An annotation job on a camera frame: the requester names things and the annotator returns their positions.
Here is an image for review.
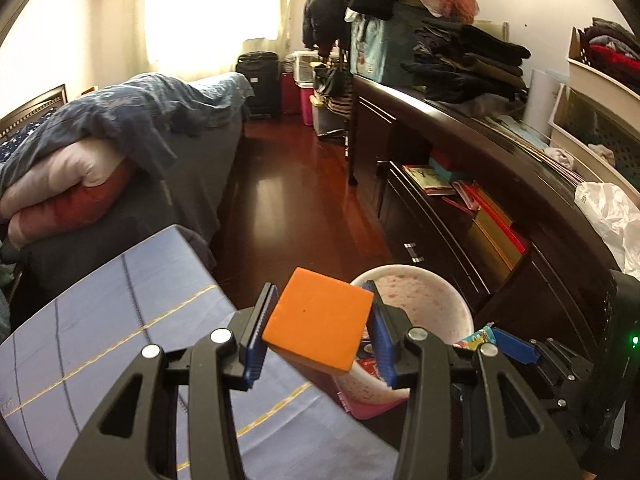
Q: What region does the folded pink and red quilt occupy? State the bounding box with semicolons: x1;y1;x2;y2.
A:
0;137;138;251

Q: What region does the star patterned blue pillow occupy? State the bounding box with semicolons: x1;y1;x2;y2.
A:
0;110;56;161

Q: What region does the teal box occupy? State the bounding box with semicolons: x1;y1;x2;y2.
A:
350;7;426;86

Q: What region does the white lattice basket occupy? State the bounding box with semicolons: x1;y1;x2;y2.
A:
547;85;640;186

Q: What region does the dark wooden dresser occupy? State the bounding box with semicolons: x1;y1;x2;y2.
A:
347;75;640;376

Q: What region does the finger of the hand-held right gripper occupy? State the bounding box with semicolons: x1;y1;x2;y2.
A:
492;327;581;386

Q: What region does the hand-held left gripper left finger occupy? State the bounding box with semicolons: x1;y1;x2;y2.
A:
56;282;278;480

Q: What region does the pink storage bin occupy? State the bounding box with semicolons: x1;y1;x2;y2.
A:
299;87;316;127

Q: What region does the black suitcase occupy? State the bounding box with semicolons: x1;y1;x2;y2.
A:
235;51;281;121

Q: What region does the white pink speckled trash bin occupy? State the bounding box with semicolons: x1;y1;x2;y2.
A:
332;264;475;420

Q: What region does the white basket with red clothes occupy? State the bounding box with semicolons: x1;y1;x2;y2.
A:
566;17;640;111

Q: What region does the white plastic bag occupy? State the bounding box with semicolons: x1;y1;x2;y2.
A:
574;181;640;276

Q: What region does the stack of dark folded clothes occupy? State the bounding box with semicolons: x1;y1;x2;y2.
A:
400;17;532;106

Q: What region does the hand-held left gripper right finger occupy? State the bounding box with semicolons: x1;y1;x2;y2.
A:
361;280;583;480

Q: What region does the bed with dark grey sheet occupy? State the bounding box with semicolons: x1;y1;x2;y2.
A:
10;72;251;306

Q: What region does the striped bag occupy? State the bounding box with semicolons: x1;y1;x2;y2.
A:
325;95;353;118

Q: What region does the red bag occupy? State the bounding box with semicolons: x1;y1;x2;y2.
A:
280;71;301;116

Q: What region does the orange block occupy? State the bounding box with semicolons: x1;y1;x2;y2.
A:
262;267;375;374

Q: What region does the colourful candy wrapper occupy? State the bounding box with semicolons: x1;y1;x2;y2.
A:
452;327;498;352

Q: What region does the dark wooden headboard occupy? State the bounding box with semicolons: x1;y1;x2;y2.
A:
0;84;68;136

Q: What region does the pile of books and folders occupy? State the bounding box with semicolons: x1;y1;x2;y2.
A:
402;152;530;271

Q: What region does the white clear container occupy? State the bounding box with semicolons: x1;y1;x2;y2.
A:
291;50;321;86

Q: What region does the white window curtain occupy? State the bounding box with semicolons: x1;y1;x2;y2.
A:
145;0;291;76

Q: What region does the black handbag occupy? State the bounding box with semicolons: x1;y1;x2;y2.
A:
314;65;351;98

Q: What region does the black hanging coat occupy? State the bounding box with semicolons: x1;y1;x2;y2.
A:
302;0;361;56

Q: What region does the blue tablecloth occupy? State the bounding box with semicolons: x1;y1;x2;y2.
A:
0;225;406;480

